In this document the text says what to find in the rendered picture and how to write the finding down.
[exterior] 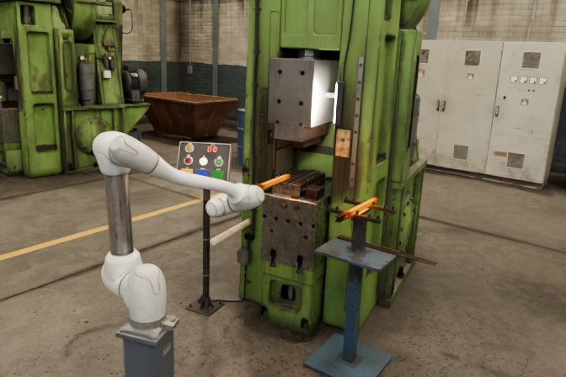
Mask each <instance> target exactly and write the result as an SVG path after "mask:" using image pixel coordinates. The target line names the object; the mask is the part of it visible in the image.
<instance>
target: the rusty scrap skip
mask: <svg viewBox="0 0 566 377"><path fill-rule="evenodd" d="M142 98H143V99H144V100H143V103H148V104H151V105H149V109H148V110H147V111H146V113H145V115H146V117H147V118H148V120H149V122H150V123H151V125H152V127H153V129H154V130H157V132H156V133H157V136H159V137H168V138H172V139H176V140H181V141H185V142H197V141H207V140H212V139H213V136H214V135H216V134H217V132H218V131H219V129H220V128H221V126H222V124H223V122H224V121H225V119H226V117H227V116H228V114H229V112H230V111H231V109H232V107H233V105H234V104H235V102H236V101H238V100H237V99H235V98H223V97H216V96H209V95H202V94H190V93H182V92H163V93H145V94H144V95H143V96H142ZM180 135H182V136H180Z"/></svg>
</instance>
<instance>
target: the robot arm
mask: <svg viewBox="0 0 566 377"><path fill-rule="evenodd" d="M93 154H94V155H95V157H96V159H97V162H98V165H99V169H100V171H101V173H102V174H103V175H104V185H105V195H106V204H107V215H108V224H109V244H110V251H109V253H108V254H107V255H106V257H105V261H104V265H103V267H102V271H101V277H102V280H103V282H104V285H105V286H106V287H107V288H108V289H109V290H110V291H111V292H112V293H113V294H115V295H116V296H118V297H119V298H121V299H122V300H123V301H124V302H125V304H126V306H127V307H128V308H129V312H130V320H129V321H128V322H127V323H126V324H125V325H124V326H122V327H120V332H121V333H129V334H132V335H136V336H140V337H146V338H148V339H150V340H157V339H158V336H159V335H160V334H161V333H162V332H163V331H173V330H174V329H175V327H176V325H175V324H174V323H173V322H174V321H176V317H175V316H170V315H166V306H167V290H166V282H165V278H164V276H163V273H162V271H161V270H160V268H158V267H157V266H155V265H153V264H149V263H146V264H143V263H142V259H141V255H140V253H139V252H138V251H137V250H136V249H135V248H134V245H133V233H132V221H131V199H130V187H129V175H128V172H129V171H130V170H131V169H134V170H136V171H138V172H140V173H144V174H146V175H149V176H153V177H155V178H160V179H162V180H165V181H168V182H170V183H176V184H179V185H183V186H188V187H193V188H198V189H209V190H214V191H218V192H222V194H218V195H217V196H215V197H213V198H211V199H210V200H209V201H208V202H207V204H206V211H207V213H208V215H209V216H210V217H222V216H225V215H229V214H231V213H234V212H238V211H245V210H251V209H253V208H256V207H258V206H259V205H261V204H262V203H263V200H264V191H263V189H262V188H261V187H260V185H259V186H255V185H248V184H243V183H236V184H234V183H229V182H227V181H224V180H221V179H216V178H209V177H205V176H201V175H197V174H193V173H186V172H182V171H180V170H177V169H175V168H173V167H171V166H170V165H169V164H167V163H166V162H165V161H164V160H163V159H162V158H161V157H160V156H159V155H158V154H157V153H156V152H155V151H153V150H152V149H151V148H150V147H148V146H146V145H144V144H143V143H141V142H140V141H138V140H137V139H135V138H133V137H131V136H129V135H127V134H124V133H120V132H117V131H108V132H104V133H101V134H99V135H98V136H97V137H96V138H95V139H94V141H93Z"/></svg>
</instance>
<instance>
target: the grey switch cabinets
mask: <svg viewBox="0 0 566 377"><path fill-rule="evenodd" d="M565 83H566V43H558V42H515V41H471V40H422V46H421V54H420V62H419V77H418V86H417V94H418V95H419V96H420V99H421V100H420V105H419V120H418V128H417V142H418V151H419V158H420V159H422V160H427V163H426V166H425V167H424V169H429V170H433V171H438V172H443V173H451V174H456V175H461V176H466V177H470V178H479V179H483V180H489V181H493V182H498V183H507V184H511V185H516V186H521V187H526V188H530V189H538V190H542V188H543V187H544V186H545V185H546V184H547V183H548V178H549V174H550V169H551V164H552V159H553V150H554V146H555V140H556V135H557V131H558V122H559V117H560V112H561V107H562V102H563V93H564V89H565Z"/></svg>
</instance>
